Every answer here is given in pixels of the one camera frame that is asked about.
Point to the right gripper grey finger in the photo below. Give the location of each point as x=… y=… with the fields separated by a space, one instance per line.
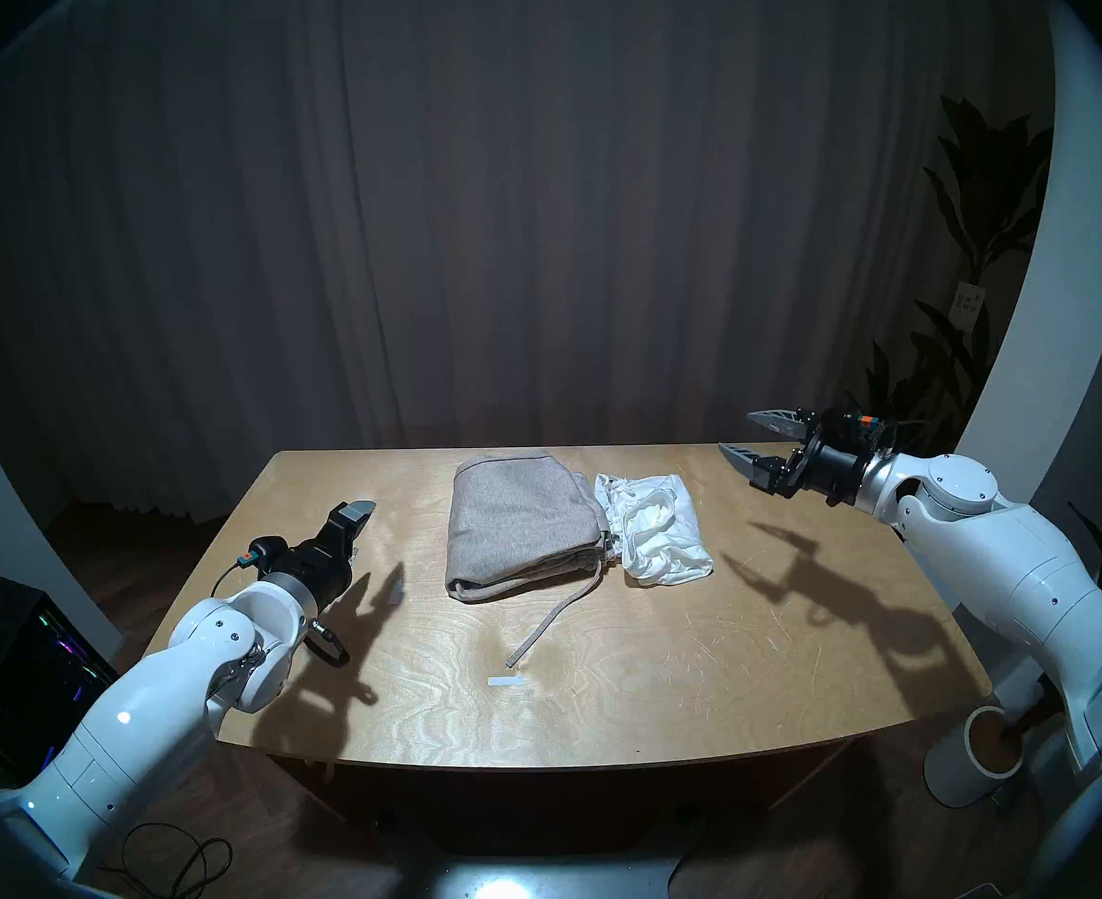
x=783 y=420
x=755 y=464

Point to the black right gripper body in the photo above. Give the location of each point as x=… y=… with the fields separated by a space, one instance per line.
x=832 y=462

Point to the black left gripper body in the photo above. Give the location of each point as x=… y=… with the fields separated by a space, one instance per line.
x=321 y=574

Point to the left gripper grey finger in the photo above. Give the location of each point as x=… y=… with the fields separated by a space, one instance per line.
x=357 y=513

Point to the white frilled shorts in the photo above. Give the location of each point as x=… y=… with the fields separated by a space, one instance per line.
x=673 y=541

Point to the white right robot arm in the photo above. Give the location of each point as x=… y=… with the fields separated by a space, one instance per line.
x=1028 y=569

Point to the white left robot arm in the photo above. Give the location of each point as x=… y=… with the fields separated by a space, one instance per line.
x=139 y=710

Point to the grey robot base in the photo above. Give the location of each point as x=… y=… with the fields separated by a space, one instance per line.
x=532 y=883

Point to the white paper plant tag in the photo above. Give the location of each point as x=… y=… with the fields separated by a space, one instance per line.
x=968 y=300

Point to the black computer tower with lights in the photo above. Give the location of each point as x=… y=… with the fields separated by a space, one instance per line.
x=36 y=672

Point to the tall dark leafy plant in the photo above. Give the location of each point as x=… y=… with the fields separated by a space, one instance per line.
x=986 y=185

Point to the beige pleated curtain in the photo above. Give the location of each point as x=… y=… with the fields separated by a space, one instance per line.
x=532 y=204

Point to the small plant in white pot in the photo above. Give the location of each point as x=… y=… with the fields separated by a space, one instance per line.
x=949 y=775

